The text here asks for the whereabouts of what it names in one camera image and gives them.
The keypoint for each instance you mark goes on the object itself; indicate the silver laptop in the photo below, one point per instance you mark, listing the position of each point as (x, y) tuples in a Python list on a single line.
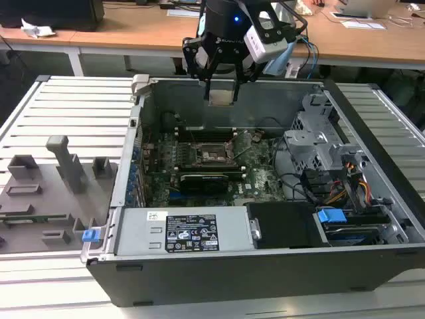
[(362, 8)]

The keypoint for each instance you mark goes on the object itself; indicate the metal CPU socket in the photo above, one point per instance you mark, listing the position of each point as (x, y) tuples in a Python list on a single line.
[(212, 156)]

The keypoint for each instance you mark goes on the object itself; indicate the green motherboard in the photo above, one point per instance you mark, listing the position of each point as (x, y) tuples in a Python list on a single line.
[(262, 179)]

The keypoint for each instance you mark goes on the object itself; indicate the black plastic shroud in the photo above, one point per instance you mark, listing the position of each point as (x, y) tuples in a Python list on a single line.
[(285, 226)]

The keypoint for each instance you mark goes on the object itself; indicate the wooden office desk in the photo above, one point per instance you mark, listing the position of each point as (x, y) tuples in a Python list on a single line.
[(40, 41), (133, 30)]

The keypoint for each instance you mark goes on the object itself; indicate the blue case latch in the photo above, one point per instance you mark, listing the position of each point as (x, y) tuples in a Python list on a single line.
[(90, 236)]

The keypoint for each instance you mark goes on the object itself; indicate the black PC case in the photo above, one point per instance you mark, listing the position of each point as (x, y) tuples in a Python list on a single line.
[(232, 279)]

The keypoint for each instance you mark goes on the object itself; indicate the black graphics card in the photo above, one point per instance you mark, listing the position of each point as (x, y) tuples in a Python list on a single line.
[(204, 184)]

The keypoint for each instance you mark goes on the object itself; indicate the black monitor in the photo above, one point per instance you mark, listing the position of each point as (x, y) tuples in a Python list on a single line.
[(50, 13)]

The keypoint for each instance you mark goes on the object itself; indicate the metal drive cage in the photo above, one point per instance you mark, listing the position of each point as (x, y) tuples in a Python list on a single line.
[(305, 146)]

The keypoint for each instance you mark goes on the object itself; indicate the crumpled white paper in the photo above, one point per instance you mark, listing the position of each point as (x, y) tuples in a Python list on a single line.
[(36, 29)]

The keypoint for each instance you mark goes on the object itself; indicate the white label sticker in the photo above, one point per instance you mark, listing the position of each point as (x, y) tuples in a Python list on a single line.
[(249, 185)]

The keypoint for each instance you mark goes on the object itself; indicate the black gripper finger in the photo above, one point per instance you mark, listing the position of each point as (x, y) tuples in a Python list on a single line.
[(208, 89), (236, 89)]

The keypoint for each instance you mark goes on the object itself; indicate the pale crumpled wrapper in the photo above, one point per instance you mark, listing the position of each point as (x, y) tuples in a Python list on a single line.
[(305, 8)]

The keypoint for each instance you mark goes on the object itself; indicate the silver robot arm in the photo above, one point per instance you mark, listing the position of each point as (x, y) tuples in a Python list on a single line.
[(285, 11)]

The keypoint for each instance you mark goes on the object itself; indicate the grey power supply unit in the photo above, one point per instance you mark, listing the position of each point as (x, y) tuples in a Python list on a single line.
[(139, 232)]

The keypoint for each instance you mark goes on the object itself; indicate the hard disk in blue carrier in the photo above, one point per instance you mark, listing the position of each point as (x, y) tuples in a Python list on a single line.
[(332, 219)]

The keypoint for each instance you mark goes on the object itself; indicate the grey parts rack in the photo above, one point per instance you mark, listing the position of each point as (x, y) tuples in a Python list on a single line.
[(50, 199)]

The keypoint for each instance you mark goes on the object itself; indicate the pale blue teach pendant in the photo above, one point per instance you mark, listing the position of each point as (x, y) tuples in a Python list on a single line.
[(280, 63)]

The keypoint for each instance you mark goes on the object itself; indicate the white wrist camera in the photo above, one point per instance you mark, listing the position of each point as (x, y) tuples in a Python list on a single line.
[(262, 46)]

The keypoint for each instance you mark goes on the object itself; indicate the green RAM stick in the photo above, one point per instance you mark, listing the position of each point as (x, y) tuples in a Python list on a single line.
[(50, 218), (206, 173)]

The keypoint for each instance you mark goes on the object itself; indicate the silver CPU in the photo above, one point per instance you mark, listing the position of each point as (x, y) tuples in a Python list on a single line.
[(220, 97)]

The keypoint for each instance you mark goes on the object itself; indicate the round coin battery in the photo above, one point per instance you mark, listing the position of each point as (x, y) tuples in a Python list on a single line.
[(258, 135)]

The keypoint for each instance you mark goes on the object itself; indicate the blue expansion slot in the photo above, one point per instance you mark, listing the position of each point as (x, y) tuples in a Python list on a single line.
[(174, 199)]

